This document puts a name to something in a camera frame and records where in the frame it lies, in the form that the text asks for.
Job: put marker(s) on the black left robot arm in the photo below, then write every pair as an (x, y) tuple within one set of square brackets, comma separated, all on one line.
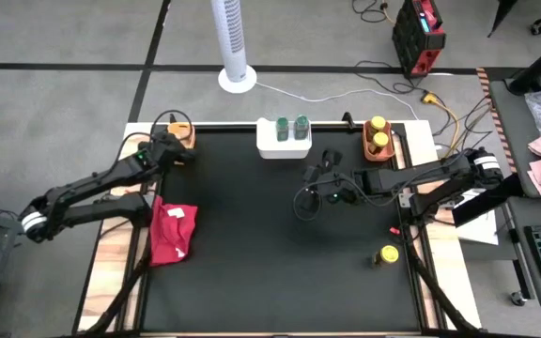
[(101, 176)]

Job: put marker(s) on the white plastic bin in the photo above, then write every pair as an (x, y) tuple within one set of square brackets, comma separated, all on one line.
[(280, 150)]

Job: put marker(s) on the black rectangular block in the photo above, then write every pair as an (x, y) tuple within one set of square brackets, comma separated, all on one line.
[(491, 199)]

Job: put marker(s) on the white tower fan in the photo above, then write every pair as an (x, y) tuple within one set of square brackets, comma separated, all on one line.
[(230, 37)]

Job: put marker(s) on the black diagonal frame strut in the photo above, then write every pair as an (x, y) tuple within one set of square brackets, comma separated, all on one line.
[(439, 291), (120, 291)]

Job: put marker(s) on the red black tool case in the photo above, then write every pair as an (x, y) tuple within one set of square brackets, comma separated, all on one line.
[(416, 42)]

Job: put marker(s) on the brown spice bottle yellow lid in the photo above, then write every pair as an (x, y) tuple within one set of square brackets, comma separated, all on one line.
[(389, 254), (377, 123)]

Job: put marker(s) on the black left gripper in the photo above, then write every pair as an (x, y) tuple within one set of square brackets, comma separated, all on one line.
[(167, 148)]

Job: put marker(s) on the desk caster wheel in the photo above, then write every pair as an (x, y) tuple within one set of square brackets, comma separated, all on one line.
[(518, 298)]

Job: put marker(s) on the red white tag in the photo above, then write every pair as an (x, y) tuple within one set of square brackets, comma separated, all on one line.
[(395, 230)]

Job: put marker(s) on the striped hazard tape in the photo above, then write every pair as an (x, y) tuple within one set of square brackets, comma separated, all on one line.
[(496, 117)]

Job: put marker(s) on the white paper sheet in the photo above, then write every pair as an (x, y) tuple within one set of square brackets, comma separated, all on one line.
[(482, 230)]

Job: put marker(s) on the dark spice can yellow lid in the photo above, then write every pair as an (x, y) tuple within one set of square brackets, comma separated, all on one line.
[(381, 140)]

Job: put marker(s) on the black table clamp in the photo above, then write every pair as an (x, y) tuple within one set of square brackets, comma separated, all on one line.
[(347, 119)]

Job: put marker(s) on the red cloth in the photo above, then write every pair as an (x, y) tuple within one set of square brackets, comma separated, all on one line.
[(172, 235)]

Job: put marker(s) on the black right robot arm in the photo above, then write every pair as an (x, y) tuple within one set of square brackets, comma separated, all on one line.
[(416, 178)]

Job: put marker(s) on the terracotta plastic bin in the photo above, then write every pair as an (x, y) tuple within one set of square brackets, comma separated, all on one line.
[(366, 143)]

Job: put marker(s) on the grey side desk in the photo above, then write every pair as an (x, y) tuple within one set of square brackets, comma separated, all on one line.
[(517, 155)]

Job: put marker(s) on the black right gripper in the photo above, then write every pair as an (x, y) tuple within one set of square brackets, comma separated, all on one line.
[(341, 188)]

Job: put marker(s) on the green lid herb bottle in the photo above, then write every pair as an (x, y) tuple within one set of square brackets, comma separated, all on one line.
[(282, 129), (301, 127)]

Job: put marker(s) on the tan plastic bin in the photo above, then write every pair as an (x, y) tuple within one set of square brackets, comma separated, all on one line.
[(192, 138)]

